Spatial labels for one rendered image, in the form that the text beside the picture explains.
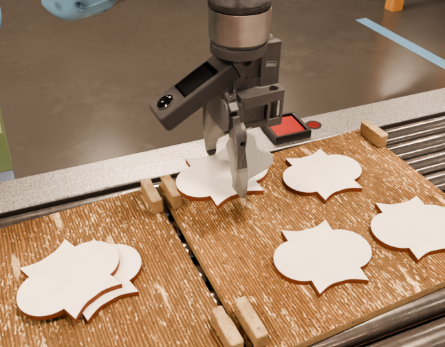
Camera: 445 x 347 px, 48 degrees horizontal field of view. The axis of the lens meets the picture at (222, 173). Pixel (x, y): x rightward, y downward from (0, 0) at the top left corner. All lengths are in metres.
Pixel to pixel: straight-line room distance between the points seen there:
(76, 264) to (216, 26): 0.35
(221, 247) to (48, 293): 0.24
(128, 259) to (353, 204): 0.35
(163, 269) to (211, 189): 0.13
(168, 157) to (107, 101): 2.12
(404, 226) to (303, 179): 0.17
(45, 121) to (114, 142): 0.46
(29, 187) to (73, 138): 1.83
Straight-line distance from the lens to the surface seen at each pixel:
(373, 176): 0.87
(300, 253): 0.70
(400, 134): 1.04
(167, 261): 0.70
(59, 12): 0.54
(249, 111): 0.66
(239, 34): 0.59
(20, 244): 0.78
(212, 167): 0.74
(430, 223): 0.80
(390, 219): 0.78
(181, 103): 0.62
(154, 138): 2.64
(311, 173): 0.84
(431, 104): 1.17
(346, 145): 0.94
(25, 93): 3.26
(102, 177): 0.89
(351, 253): 0.72
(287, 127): 0.98
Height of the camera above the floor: 1.45
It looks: 38 degrees down
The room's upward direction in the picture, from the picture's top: straight up
